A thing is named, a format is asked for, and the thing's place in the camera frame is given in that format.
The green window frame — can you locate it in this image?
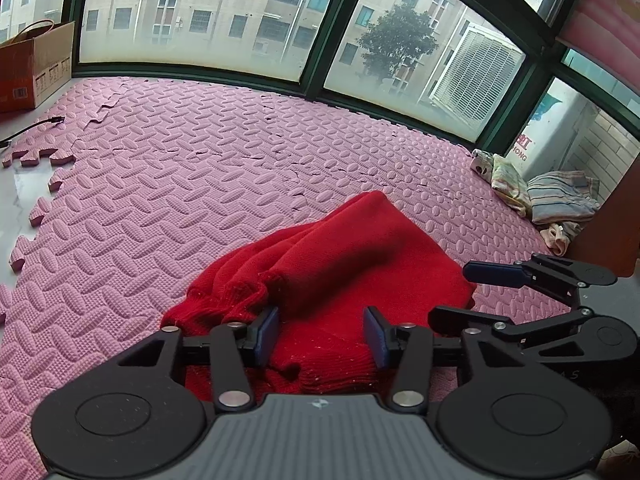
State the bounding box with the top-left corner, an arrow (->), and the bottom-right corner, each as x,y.
0,0 -> 640,156

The red sweater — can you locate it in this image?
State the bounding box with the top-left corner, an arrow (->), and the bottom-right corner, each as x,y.
161,191 -> 477,401

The small pink cloth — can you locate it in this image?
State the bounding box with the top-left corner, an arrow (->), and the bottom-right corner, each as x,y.
540,221 -> 583,256

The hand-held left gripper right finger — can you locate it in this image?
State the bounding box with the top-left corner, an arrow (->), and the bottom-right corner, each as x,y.
363,306 -> 523,411

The green tree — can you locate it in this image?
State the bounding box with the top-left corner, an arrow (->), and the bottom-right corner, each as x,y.
356,4 -> 440,86

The brown wooden cabinet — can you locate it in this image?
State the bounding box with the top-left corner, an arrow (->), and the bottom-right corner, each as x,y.
570,125 -> 640,278

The pink foam puzzle mat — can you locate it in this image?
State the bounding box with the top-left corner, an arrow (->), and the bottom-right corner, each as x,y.
0,76 -> 586,480

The beige apartment building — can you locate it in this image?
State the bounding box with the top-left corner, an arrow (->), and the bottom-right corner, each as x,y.
0,0 -> 471,56

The striped cloth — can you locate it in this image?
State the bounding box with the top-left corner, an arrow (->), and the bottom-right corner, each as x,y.
527,170 -> 601,225

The cardboard box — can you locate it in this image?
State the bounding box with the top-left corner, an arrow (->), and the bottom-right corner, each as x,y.
0,19 -> 76,113

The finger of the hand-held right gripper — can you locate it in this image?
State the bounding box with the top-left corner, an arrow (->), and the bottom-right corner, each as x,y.
427,306 -> 596,348
462,254 -> 585,295

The pink curtain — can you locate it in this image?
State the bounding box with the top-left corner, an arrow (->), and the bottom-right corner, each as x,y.
557,0 -> 640,63

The white louvred air conditioner unit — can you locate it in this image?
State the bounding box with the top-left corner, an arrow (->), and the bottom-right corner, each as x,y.
430,22 -> 526,123

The white spotted cloth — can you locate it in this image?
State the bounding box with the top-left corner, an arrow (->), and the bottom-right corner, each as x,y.
471,149 -> 496,183

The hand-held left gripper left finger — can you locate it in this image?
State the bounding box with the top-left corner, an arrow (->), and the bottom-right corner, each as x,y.
114,306 -> 281,410

